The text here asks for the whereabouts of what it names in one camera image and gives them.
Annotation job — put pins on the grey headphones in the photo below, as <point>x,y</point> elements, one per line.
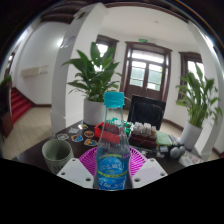
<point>176,151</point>

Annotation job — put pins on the clear bottle with teal cap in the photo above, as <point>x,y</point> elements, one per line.
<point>112,163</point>

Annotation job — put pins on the printed magazine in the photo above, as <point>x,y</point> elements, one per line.
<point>190,159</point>

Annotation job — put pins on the narrow dark-framed window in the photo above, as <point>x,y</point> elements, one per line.
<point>105,45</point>

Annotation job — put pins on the grey-green patterned cup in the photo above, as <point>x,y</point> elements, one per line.
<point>56,155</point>

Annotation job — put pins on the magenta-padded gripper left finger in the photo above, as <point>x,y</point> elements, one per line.
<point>76,171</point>

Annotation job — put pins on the dark wooden glazed door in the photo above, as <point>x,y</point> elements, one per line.
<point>146,71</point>

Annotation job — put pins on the box of small bottles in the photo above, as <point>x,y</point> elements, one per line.
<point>143,135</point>

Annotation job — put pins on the red carpeted stairs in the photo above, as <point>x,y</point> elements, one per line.
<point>20,105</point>

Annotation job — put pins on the white wall radiator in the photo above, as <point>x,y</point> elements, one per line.
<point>33,71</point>

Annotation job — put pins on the bushy potted plant, white pot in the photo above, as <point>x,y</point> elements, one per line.
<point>95,80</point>

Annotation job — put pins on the green notebook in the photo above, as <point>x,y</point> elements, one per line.
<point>163,138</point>

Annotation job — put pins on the black chair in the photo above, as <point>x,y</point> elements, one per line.
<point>146,111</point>

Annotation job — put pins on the tall potted plant, white pot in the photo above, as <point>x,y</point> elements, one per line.
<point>198,100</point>

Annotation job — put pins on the green exit sign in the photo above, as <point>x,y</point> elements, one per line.
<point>143,40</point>

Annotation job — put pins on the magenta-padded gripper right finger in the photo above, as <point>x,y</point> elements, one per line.
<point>148,171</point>

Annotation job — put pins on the round colourful sticker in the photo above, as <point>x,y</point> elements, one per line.
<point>62,136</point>
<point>89,133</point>
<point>76,138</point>
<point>90,142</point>

